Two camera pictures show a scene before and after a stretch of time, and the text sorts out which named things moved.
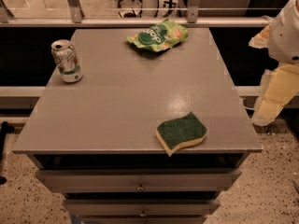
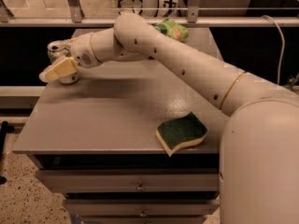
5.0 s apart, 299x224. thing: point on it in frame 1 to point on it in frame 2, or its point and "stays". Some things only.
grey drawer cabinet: x=93 y=141 stays
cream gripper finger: x=279 y=86 to x=80 y=49
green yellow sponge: x=179 y=133 stays
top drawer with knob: x=139 y=180 stays
